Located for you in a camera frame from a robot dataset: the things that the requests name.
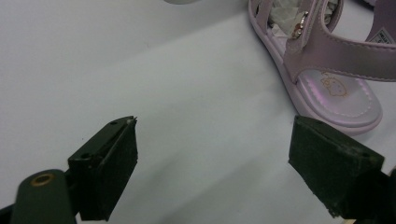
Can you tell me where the pink sandal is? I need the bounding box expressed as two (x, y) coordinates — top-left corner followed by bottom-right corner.
(364, 0), (396, 45)
(247, 0), (396, 136)

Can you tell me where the white tissue paper stuffing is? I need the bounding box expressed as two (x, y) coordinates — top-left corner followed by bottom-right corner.
(268, 0), (339, 37)

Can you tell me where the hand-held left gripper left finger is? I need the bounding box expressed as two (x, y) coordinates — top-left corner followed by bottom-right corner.
(67, 116), (139, 222)

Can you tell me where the white paper sheet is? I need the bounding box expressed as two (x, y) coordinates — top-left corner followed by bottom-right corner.
(0, 0), (396, 224)

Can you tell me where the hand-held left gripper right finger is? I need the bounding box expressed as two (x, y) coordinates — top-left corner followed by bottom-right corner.
(288, 115), (386, 218)

